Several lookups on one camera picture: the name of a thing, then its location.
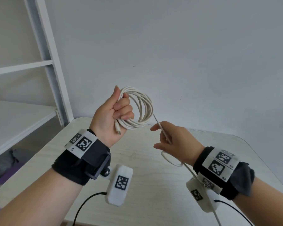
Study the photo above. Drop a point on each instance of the person's right hand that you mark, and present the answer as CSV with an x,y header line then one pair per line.
x,y
181,143

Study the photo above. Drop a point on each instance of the person's left hand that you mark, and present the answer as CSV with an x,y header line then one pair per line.
x,y
103,120

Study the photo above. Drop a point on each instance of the person's left thumb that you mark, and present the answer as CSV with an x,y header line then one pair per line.
x,y
115,95

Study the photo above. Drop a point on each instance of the person's right thumb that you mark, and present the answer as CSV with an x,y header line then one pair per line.
x,y
161,146

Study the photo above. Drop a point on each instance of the person's left middle finger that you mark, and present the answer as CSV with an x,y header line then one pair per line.
x,y
122,104

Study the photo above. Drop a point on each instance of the person's right forearm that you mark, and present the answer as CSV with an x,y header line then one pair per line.
x,y
264,204

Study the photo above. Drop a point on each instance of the person's left forearm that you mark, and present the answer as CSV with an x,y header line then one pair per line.
x,y
37,202

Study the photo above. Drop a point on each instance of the white shelf board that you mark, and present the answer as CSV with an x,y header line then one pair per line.
x,y
11,120

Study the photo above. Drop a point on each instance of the grey cloth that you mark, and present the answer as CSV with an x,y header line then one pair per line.
x,y
4,162

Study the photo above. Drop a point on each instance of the white wrist camera with marker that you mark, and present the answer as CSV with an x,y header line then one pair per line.
x,y
202,200
119,185

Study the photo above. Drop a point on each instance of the white metal frame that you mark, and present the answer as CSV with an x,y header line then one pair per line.
x,y
50,56

